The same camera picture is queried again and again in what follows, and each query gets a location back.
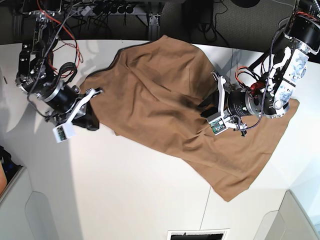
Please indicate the black power adapter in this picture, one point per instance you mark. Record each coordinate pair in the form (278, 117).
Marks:
(198, 11)

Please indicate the aluminium table leg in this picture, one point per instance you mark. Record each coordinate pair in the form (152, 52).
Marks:
(153, 26)

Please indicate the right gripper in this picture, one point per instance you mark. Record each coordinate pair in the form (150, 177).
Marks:
(68, 104)

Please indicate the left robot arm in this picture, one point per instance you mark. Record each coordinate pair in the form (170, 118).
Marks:
(265, 87)

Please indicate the white power strip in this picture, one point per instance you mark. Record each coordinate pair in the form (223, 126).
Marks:
(82, 11)

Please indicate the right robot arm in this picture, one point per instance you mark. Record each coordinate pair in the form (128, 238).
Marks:
(37, 54)

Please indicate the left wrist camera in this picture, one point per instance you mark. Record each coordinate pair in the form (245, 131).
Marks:
(217, 124)

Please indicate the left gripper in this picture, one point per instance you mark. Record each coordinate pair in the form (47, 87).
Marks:
(232, 105)

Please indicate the brown t-shirt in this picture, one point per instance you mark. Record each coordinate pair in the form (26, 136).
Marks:
(150, 95)

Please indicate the white framed floor vent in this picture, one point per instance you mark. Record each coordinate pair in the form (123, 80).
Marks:
(211, 234)

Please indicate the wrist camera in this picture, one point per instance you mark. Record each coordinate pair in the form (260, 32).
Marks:
(217, 124)
(63, 132)

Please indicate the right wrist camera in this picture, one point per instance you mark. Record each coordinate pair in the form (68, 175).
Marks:
(63, 132)

